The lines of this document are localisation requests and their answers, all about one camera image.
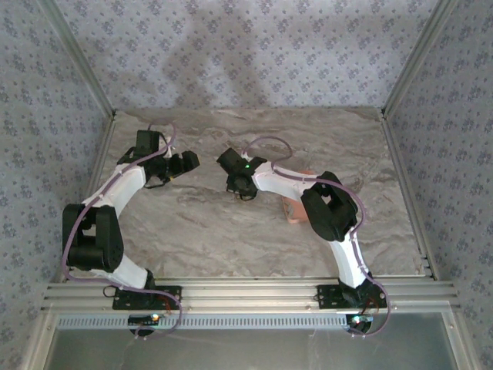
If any pale plastic stapler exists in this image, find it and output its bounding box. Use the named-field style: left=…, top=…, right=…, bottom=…
left=280, top=168, right=315, bottom=225

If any small controller board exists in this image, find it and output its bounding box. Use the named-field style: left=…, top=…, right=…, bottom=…
left=128, top=313, right=162, bottom=337
left=344, top=313, right=375, bottom=335

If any grey metal sheet panel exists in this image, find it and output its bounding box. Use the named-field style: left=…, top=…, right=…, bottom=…
left=22, top=311, right=478, bottom=370

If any aluminium mounting rail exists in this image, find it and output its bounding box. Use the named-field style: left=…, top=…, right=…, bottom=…
left=40, top=276, right=461, bottom=314

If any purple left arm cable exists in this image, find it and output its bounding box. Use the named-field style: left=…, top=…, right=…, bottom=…
left=61, top=119, right=184, bottom=342

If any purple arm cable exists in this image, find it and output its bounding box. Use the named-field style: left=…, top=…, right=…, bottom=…
left=61, top=119, right=184, bottom=342
left=240, top=136, right=392, bottom=340

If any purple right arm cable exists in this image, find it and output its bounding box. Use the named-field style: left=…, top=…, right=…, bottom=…
left=240, top=136, right=392, bottom=340

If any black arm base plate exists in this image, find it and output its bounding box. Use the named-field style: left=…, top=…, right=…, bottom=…
left=315, top=284, right=388, bottom=310
left=112, top=284, right=183, bottom=311

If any aluminium frame post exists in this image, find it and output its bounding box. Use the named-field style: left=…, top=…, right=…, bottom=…
left=380, top=0, right=459, bottom=116
left=36, top=0, right=118, bottom=117

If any grey slotted cable duct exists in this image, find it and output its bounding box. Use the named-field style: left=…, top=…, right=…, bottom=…
left=55, top=315, right=347, bottom=331

